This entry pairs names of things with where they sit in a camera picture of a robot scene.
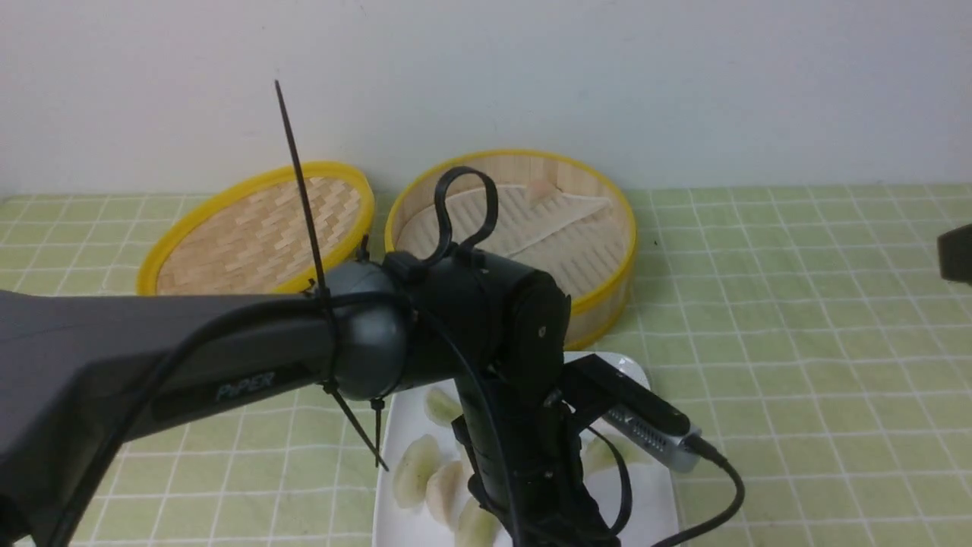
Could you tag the white silicone steamer liner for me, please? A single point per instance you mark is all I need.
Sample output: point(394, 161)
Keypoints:
point(580, 240)

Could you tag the large green dumpling left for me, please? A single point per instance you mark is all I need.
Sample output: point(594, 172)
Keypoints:
point(417, 465)

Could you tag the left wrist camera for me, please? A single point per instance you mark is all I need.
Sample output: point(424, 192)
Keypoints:
point(645, 422)

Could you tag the white square plate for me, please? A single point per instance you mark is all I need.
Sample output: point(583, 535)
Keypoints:
point(654, 515)

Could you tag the yellow rimmed bamboo steamer lid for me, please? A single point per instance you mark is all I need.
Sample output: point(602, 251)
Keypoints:
point(252, 238)

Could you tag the green dumpling top left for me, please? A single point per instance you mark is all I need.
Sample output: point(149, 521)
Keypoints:
point(441, 408)

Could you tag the green dumpling right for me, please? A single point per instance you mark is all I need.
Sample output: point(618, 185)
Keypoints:
point(598, 455)

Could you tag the pink dumpling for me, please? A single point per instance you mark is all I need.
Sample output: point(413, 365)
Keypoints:
point(539, 191)

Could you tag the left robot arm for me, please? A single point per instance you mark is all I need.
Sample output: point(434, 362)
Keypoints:
point(82, 375)

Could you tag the black zip tie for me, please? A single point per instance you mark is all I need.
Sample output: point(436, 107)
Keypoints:
point(319, 284)

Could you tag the yellow rimmed bamboo steamer basket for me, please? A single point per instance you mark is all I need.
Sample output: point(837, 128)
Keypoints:
point(592, 315)

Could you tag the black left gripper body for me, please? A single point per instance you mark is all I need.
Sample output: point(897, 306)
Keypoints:
point(525, 451)

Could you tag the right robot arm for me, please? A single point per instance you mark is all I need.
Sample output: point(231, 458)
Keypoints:
point(954, 249)

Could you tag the white dumpling lower left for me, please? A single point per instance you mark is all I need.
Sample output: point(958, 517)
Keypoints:
point(442, 491)

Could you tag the green dumpling bottom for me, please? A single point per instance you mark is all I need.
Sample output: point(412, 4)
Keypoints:
point(476, 527)

